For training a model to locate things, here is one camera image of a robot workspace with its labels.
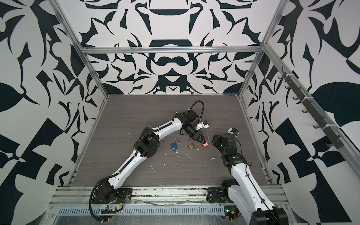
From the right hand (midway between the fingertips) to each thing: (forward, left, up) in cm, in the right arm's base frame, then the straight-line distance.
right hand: (216, 136), depth 84 cm
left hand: (+1, +5, -8) cm, 10 cm away
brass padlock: (0, +14, -11) cm, 18 cm away
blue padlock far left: (-11, +31, +13) cm, 36 cm away
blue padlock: (-1, +25, -10) cm, 27 cm away
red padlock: (-1, +4, -9) cm, 10 cm away
